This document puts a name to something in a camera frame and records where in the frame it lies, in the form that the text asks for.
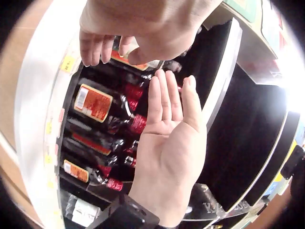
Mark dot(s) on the person's left hand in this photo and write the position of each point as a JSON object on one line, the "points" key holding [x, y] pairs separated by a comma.
{"points": [[152, 21]]}

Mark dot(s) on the person's right thumb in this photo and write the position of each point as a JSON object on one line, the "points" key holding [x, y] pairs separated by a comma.
{"points": [[191, 100]]}

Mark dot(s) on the full shop shelf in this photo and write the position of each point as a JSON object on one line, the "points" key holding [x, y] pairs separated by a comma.
{"points": [[95, 102]]}

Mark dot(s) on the person's left fingers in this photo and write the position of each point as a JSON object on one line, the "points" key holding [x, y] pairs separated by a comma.
{"points": [[95, 49]]}

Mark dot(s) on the person's right hand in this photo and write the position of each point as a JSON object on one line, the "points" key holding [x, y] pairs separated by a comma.
{"points": [[166, 157]]}

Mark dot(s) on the black wrist band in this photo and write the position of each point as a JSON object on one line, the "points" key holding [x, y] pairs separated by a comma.
{"points": [[128, 214]]}

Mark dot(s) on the person's right middle finger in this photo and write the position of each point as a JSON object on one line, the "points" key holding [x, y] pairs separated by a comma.
{"points": [[163, 90]]}

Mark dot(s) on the person's right index finger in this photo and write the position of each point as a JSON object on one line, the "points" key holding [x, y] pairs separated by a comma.
{"points": [[175, 95]]}

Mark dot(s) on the person's left thumb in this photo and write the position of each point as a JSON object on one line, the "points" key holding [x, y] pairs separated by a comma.
{"points": [[143, 56]]}

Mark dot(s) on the person's right ring finger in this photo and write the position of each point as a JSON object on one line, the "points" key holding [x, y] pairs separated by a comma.
{"points": [[153, 100]]}

